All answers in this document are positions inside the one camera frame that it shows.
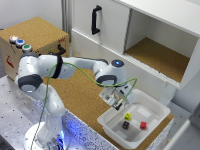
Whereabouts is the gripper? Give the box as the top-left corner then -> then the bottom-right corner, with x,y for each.
99,84 -> 135,107

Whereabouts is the yellow block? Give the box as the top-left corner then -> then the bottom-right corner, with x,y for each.
124,112 -> 133,122

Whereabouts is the purple block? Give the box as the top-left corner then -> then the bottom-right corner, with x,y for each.
121,121 -> 131,131

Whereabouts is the pink block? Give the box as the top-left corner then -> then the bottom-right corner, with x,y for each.
139,121 -> 148,131

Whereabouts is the white plastic box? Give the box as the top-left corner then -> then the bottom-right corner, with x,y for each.
96,88 -> 172,150

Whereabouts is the white sliding door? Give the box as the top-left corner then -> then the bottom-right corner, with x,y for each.
72,0 -> 131,55

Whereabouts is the white cabinet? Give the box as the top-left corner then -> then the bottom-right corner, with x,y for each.
70,0 -> 200,107

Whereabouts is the green button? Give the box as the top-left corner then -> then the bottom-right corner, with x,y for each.
21,43 -> 33,53

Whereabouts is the wooden drawer box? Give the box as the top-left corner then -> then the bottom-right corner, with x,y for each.
0,16 -> 71,81

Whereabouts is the blue button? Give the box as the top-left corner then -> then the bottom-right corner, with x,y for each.
15,38 -> 26,48

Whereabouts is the red button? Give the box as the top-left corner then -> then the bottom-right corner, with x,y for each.
9,35 -> 19,44

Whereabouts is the green cable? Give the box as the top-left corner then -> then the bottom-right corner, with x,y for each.
29,61 -> 138,150

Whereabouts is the black drawer handle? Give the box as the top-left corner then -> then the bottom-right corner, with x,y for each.
49,44 -> 67,57

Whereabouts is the black door handle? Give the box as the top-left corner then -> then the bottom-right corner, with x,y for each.
91,4 -> 103,36

